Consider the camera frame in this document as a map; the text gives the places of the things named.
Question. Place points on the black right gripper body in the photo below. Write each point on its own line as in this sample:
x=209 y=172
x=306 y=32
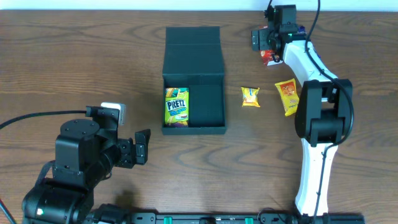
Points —
x=259 y=39

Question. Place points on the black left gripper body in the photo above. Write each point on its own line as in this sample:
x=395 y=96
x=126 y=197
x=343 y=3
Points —
x=137 y=149

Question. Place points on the red Hello Panda box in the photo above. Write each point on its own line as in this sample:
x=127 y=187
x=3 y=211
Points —
x=268 y=55

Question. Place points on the green Pretz snack box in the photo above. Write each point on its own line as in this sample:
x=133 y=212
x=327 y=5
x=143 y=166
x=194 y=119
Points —
x=176 y=107

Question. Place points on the black gift box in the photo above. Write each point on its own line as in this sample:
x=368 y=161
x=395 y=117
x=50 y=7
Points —
x=193 y=59

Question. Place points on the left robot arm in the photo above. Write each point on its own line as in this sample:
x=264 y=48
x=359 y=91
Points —
x=86 y=150

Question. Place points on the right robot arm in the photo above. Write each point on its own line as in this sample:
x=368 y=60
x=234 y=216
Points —
x=325 y=113

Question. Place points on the large yellow snack packet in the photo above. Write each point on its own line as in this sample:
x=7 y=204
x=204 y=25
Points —
x=289 y=97

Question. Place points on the small yellow snack packet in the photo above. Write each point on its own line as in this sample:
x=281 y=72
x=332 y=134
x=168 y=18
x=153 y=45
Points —
x=250 y=96

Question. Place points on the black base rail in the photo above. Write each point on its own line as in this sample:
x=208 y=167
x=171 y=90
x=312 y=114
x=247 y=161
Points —
x=262 y=218

